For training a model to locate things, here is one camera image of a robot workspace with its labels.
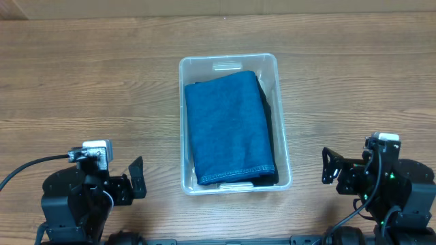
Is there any black cloth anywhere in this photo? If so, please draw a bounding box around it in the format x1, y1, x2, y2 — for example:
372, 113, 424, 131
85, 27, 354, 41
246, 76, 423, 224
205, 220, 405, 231
193, 76, 279, 187

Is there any teal towel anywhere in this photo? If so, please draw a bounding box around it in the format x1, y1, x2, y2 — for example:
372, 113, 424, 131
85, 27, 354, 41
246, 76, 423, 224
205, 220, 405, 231
184, 70, 276, 186

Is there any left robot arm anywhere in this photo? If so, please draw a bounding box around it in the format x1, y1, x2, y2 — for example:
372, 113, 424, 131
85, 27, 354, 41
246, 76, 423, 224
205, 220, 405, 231
35, 157, 146, 244

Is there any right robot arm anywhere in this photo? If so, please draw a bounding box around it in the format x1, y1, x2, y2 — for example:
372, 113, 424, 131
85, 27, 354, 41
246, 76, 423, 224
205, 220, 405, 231
322, 142, 435, 244

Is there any clear plastic container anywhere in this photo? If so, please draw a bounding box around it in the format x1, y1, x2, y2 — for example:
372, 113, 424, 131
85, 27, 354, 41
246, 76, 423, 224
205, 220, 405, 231
178, 53, 292, 195

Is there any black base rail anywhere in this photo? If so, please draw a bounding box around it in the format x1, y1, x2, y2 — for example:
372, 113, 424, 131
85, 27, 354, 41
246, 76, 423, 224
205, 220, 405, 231
105, 231, 324, 245

